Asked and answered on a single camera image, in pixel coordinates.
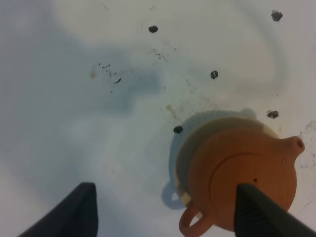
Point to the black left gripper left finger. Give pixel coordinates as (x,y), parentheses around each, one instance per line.
(75,216)

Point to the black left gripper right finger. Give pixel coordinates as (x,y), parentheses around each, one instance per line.
(256,215)

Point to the brown clay teapot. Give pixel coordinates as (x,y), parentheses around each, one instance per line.
(228,158)

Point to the beige round teapot coaster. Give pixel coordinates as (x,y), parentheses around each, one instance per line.
(194,135)

